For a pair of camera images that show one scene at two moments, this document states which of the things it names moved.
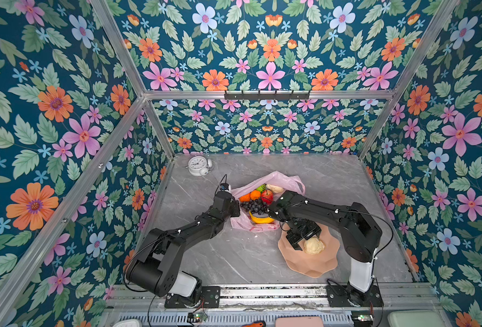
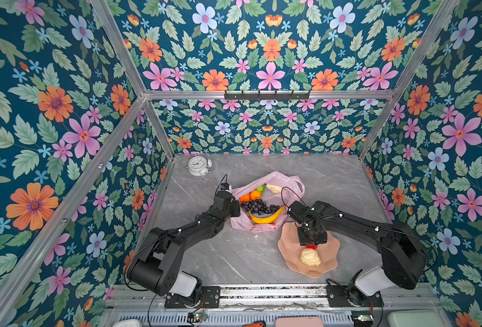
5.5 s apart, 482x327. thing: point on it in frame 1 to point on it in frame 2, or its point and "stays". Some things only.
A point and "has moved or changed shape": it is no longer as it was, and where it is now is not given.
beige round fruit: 275,189 stays
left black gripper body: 233,210 stays
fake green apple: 262,188 stays
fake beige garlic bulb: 314,245 has moved or changed shape
